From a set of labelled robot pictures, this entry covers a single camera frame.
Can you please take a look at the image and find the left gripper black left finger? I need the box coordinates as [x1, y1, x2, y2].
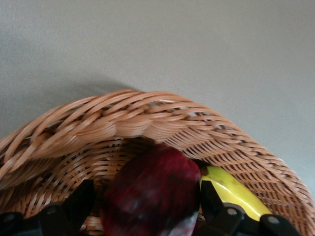
[22, 180, 95, 236]

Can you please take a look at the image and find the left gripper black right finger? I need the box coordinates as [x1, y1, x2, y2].
[200, 180, 264, 236]

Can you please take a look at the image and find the yellow banana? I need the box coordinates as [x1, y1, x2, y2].
[199, 165, 273, 222]

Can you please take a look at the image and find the dark red apple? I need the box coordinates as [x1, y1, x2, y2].
[102, 145, 201, 236]

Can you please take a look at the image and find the brown woven wicker basket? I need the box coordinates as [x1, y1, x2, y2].
[0, 89, 315, 236]

